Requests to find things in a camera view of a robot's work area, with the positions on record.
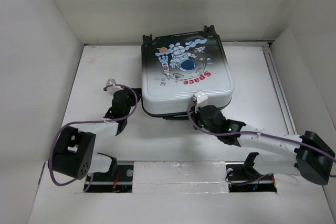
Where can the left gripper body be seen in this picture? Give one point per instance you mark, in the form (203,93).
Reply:
(131,100)

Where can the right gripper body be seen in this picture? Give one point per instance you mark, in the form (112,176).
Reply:
(197,118)

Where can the black kids suitcase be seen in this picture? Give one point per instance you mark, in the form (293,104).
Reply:
(175,67)

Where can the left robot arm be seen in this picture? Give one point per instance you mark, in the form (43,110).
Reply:
(71,150)

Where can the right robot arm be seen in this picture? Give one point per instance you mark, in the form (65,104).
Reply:
(304,155)

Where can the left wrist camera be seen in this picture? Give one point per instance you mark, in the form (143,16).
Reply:
(111,83)

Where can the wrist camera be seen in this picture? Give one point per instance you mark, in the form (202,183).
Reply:
(111,83)
(200,99)

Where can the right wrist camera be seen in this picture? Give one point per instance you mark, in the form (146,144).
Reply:
(200,99)

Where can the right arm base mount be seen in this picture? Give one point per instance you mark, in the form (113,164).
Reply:
(241,179)

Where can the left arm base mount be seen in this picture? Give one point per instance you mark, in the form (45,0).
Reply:
(118,179)

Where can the aluminium rail frame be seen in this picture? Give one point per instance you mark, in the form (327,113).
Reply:
(258,98)

